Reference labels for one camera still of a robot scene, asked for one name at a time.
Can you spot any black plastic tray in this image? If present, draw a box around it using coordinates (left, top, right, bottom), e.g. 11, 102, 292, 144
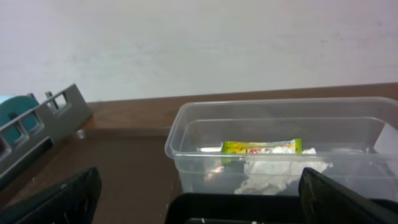
164, 192, 398, 224

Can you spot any white napkin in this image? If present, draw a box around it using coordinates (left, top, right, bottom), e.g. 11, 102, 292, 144
233, 148, 334, 195

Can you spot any yellow green snack wrapper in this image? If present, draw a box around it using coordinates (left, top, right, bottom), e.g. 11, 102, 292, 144
221, 139, 302, 154

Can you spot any grey plastic dish rack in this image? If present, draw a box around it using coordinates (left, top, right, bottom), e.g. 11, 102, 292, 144
1, 84, 93, 190

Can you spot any brown serving tray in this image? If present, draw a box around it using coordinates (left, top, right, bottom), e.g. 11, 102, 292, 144
1, 129, 180, 223

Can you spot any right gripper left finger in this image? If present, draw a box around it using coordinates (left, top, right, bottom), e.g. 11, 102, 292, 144
1, 167, 102, 224

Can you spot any light blue bowl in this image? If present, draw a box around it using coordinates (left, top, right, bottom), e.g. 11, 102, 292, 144
1, 95, 39, 144

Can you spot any clear plastic waste bin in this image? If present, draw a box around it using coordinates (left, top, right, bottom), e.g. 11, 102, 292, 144
165, 97, 397, 200

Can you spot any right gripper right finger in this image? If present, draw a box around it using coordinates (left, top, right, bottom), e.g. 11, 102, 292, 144
298, 167, 397, 223

